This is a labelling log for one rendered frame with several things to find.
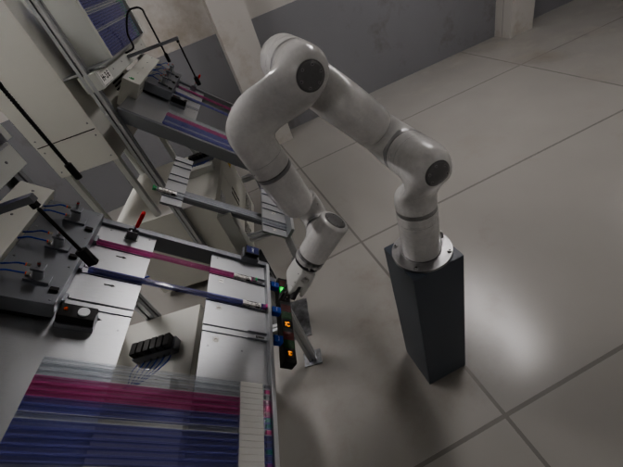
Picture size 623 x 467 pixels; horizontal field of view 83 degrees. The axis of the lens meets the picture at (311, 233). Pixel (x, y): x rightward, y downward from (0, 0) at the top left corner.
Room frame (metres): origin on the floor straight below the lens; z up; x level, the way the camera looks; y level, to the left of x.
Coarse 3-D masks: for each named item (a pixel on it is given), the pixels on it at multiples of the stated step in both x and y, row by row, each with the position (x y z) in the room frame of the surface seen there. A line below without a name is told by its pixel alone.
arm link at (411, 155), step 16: (400, 144) 0.75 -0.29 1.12; (416, 144) 0.71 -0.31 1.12; (432, 144) 0.69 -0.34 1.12; (400, 160) 0.72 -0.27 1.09; (416, 160) 0.67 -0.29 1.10; (432, 160) 0.66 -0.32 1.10; (448, 160) 0.66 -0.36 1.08; (400, 176) 0.71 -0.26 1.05; (416, 176) 0.66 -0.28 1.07; (432, 176) 0.65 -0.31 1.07; (448, 176) 0.66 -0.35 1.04; (400, 192) 0.77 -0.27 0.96; (416, 192) 0.67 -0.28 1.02; (432, 192) 0.68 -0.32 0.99; (400, 208) 0.75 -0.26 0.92; (416, 208) 0.71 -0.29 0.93; (432, 208) 0.72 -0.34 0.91
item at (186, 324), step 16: (160, 320) 1.00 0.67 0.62; (176, 320) 0.97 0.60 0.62; (192, 320) 0.94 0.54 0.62; (128, 336) 0.98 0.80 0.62; (144, 336) 0.95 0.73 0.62; (192, 336) 0.86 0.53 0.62; (128, 352) 0.90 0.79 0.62; (192, 352) 0.79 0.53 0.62; (144, 368) 0.81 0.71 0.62; (160, 368) 0.78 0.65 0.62; (176, 368) 0.76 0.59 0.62; (192, 368) 0.74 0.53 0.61
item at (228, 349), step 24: (216, 264) 0.92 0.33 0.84; (240, 264) 0.95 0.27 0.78; (216, 288) 0.82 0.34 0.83; (240, 288) 0.84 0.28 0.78; (216, 312) 0.73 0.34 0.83; (240, 312) 0.74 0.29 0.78; (264, 312) 0.75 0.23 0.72; (216, 336) 0.64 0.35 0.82; (240, 336) 0.65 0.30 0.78; (264, 336) 0.66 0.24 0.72; (216, 360) 0.57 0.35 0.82; (240, 360) 0.58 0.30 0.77; (264, 360) 0.58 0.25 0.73; (264, 384) 0.52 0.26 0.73
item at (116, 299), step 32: (96, 256) 0.86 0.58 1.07; (128, 256) 0.89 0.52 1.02; (96, 288) 0.75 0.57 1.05; (128, 288) 0.77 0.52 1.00; (0, 320) 0.63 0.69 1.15; (32, 320) 0.64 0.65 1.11; (128, 320) 0.67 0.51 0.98; (0, 352) 0.55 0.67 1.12; (32, 352) 0.56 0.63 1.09; (64, 352) 0.56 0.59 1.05; (96, 352) 0.57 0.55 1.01; (0, 384) 0.49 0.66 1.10; (0, 416) 0.43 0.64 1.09
